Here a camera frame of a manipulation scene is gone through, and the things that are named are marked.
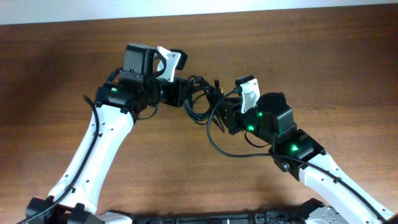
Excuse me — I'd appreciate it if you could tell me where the black cable bundle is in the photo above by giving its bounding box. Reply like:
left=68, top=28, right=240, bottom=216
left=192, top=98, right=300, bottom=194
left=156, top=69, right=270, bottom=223
left=182, top=74, right=226, bottom=134

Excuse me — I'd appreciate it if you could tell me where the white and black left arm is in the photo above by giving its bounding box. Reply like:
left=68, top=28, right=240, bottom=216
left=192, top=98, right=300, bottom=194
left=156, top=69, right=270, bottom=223
left=23, top=44, right=187, bottom=223

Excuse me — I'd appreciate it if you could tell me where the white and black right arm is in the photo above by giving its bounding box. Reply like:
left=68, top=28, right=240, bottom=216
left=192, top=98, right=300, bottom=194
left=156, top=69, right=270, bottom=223
left=212, top=90, right=397, bottom=223

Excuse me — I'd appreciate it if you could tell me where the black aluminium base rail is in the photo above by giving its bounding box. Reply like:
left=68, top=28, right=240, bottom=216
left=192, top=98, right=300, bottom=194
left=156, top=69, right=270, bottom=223
left=130, top=198, right=349, bottom=224

